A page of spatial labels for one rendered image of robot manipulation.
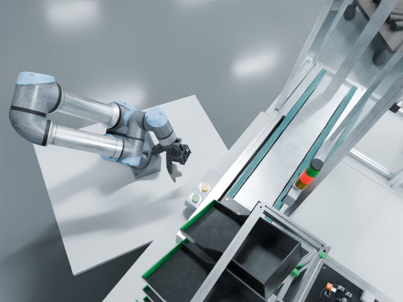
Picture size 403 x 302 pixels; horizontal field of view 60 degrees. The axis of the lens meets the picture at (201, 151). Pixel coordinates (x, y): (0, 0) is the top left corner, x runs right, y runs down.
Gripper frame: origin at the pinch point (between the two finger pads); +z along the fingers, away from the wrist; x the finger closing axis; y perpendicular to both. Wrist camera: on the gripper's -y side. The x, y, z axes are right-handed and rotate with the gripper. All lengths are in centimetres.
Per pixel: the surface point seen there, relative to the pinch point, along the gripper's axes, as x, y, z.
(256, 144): 34.0, 22.1, 19.1
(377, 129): 85, 75, 57
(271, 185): 17.5, 32.6, 29.5
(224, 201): -3.0, 18.1, 16.2
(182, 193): -2.8, -4.8, 17.1
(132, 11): 207, -167, 30
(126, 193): -13.7, -26.3, 6.3
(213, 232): -41, 43, -35
